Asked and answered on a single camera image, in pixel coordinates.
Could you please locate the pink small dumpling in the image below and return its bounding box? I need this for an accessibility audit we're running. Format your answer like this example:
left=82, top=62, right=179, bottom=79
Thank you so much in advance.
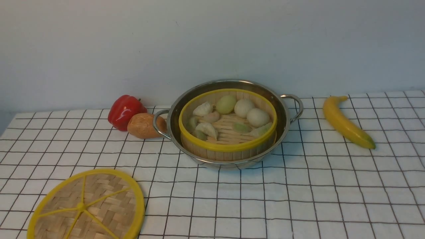
left=203, top=111, right=220, bottom=123

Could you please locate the green small dumpling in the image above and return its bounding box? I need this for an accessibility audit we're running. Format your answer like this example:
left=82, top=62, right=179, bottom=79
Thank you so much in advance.
left=232, top=122, right=251, bottom=134

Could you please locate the woven bamboo steamer lid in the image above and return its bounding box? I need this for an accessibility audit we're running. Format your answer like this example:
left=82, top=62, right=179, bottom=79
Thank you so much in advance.
left=26, top=168, right=145, bottom=239

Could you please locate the white round bun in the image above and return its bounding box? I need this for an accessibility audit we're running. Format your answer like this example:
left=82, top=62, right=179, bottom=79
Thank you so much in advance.
left=234, top=99, right=255, bottom=119
left=246, top=108, right=270, bottom=128

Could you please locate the red bell pepper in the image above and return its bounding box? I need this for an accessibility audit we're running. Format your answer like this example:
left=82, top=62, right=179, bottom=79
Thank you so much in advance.
left=108, top=94, right=147, bottom=131

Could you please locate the green left dumpling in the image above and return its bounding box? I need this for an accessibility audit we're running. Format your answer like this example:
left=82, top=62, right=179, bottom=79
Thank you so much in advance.
left=185, top=116, right=198, bottom=133

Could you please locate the stainless steel pot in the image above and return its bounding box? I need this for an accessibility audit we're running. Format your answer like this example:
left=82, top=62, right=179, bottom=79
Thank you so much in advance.
left=153, top=80, right=303, bottom=170

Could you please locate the pale green round bun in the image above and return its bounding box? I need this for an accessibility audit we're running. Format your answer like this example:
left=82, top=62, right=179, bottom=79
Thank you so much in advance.
left=215, top=95, right=237, bottom=115

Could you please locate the white checkered tablecloth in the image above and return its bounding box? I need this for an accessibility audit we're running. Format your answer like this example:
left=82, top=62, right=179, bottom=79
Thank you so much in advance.
left=0, top=90, right=425, bottom=239

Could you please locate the yellow banana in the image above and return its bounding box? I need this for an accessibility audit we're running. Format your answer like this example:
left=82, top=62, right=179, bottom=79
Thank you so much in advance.
left=323, top=96, right=376, bottom=149

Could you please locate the white pleated dumpling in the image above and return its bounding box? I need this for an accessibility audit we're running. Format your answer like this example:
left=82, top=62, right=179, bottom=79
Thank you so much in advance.
left=193, top=101, right=213, bottom=117

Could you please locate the white front dumpling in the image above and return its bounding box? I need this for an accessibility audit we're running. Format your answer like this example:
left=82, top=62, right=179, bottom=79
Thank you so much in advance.
left=195, top=122, right=218, bottom=140

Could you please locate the yellow-rimmed bamboo steamer basket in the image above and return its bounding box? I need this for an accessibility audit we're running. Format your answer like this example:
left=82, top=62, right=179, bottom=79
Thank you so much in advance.
left=179, top=88, right=278, bottom=161

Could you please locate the pale green right dumpling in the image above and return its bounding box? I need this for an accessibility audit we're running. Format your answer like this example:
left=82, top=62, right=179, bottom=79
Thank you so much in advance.
left=249, top=122, right=272, bottom=138

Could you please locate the brown potato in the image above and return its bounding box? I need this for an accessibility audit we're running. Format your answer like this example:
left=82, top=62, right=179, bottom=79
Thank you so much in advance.
left=127, top=113, right=161, bottom=139

